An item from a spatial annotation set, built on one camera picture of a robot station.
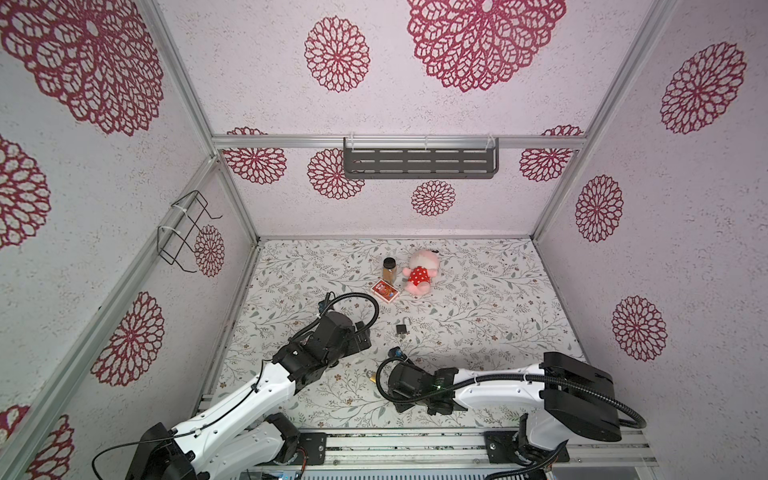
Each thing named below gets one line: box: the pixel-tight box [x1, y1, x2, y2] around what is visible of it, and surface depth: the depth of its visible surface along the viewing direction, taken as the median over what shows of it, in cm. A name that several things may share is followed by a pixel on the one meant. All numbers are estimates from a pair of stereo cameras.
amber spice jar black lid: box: [382, 257, 397, 285], surface depth 103 cm
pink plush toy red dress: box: [402, 250, 439, 296], surface depth 105 cm
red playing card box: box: [370, 279, 400, 304], surface depth 105 cm
